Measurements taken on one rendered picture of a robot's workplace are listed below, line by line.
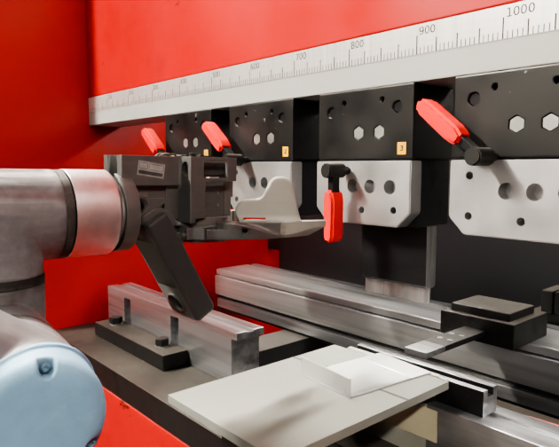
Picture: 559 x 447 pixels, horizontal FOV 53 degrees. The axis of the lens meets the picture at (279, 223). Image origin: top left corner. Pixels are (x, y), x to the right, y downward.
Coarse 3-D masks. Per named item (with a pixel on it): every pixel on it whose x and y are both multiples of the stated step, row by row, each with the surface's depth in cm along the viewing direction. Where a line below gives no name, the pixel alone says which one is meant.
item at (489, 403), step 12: (360, 348) 78; (372, 348) 77; (408, 360) 72; (444, 372) 68; (456, 372) 67; (456, 384) 64; (468, 384) 64; (480, 384) 64; (492, 384) 64; (444, 396) 66; (456, 396) 64; (468, 396) 63; (480, 396) 62; (492, 396) 63; (456, 408) 64; (468, 408) 63; (480, 408) 62; (492, 408) 63
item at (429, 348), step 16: (464, 304) 86; (480, 304) 86; (496, 304) 86; (512, 304) 86; (528, 304) 86; (448, 320) 87; (464, 320) 85; (480, 320) 83; (496, 320) 82; (512, 320) 82; (528, 320) 82; (544, 320) 86; (448, 336) 80; (464, 336) 80; (480, 336) 82; (496, 336) 82; (512, 336) 80; (528, 336) 83; (416, 352) 74; (432, 352) 74
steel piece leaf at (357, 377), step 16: (304, 368) 66; (320, 368) 64; (336, 368) 68; (352, 368) 68; (368, 368) 68; (384, 368) 68; (336, 384) 61; (352, 384) 63; (368, 384) 63; (384, 384) 63
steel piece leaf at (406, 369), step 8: (368, 360) 71; (376, 360) 71; (384, 360) 71; (392, 360) 71; (400, 360) 71; (392, 368) 68; (400, 368) 68; (408, 368) 68; (416, 368) 68; (408, 376) 66; (416, 376) 66
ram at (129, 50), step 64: (128, 0) 112; (192, 0) 95; (256, 0) 82; (320, 0) 73; (384, 0) 65; (448, 0) 59; (512, 0) 54; (128, 64) 114; (192, 64) 96; (384, 64) 66; (448, 64) 60; (512, 64) 54
